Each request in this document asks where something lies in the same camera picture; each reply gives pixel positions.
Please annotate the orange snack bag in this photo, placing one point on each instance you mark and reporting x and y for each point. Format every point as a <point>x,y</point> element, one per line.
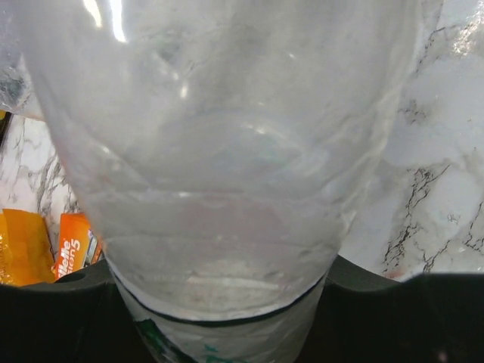
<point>26,256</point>

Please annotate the red label plastic bottle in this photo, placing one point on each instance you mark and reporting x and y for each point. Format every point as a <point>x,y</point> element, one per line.
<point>220,150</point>

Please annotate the orange razor box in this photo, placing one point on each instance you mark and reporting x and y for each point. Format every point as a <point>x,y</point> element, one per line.
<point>78,247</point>

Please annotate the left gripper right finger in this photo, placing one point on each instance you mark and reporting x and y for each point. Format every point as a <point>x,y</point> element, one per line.
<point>363,317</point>

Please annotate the clear empty plastic bottle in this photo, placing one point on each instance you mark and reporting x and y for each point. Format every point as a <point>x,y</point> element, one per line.
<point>17,93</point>

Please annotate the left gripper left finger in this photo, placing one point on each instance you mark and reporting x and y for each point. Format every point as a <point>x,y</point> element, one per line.
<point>80,318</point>

